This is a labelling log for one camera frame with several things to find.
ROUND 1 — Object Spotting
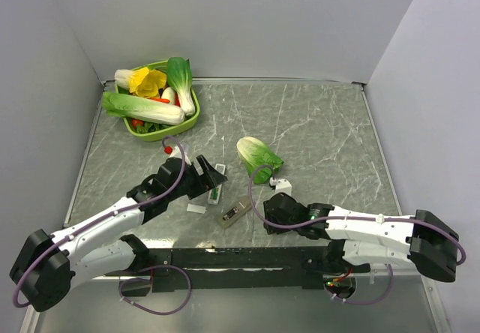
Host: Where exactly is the long white remote control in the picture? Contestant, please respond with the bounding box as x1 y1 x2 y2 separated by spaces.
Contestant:
207 163 226 205

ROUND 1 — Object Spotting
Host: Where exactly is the red chili pepper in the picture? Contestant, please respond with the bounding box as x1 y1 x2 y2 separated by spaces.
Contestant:
149 97 170 104

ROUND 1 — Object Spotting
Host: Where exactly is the green white bok choy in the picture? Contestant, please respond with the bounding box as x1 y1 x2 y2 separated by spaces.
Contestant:
166 57 196 116

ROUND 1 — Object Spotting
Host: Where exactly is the white radish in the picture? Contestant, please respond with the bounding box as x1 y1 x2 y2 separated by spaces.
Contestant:
160 87 176 105

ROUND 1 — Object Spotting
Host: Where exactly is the green napa cabbage half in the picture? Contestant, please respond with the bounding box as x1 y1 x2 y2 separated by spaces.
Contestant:
236 136 284 177

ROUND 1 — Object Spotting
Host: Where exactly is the long green white cabbage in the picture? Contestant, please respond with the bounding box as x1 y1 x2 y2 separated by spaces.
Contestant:
102 91 185 125

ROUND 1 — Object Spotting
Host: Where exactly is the green plastic basket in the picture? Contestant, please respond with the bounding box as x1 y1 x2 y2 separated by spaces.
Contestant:
114 59 201 142

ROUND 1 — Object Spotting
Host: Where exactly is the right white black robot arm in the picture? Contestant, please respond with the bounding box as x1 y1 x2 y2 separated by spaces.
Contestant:
262 193 466 283

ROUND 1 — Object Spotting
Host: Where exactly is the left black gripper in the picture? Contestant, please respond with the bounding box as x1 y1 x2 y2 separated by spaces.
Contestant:
167 154 227 201

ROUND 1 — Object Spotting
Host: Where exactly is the white battery cover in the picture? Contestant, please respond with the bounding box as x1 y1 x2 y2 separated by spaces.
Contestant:
187 204 206 215

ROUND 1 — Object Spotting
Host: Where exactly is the aluminium frame rail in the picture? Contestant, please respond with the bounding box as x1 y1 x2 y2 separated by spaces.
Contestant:
369 263 424 277

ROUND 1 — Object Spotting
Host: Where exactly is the white universal AC remote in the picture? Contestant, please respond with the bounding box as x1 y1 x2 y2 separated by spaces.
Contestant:
217 195 252 229

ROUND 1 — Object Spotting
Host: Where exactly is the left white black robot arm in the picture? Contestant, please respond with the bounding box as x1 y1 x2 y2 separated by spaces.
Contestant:
9 155 227 312

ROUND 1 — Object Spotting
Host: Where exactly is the yellow leafed cabbage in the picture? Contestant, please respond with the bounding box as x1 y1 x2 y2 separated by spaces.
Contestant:
114 67 167 98

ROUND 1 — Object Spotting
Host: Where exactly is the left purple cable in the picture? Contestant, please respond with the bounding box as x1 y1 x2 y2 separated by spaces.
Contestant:
13 135 192 314

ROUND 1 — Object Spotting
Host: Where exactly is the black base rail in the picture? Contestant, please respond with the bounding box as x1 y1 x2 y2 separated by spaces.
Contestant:
103 246 371 293

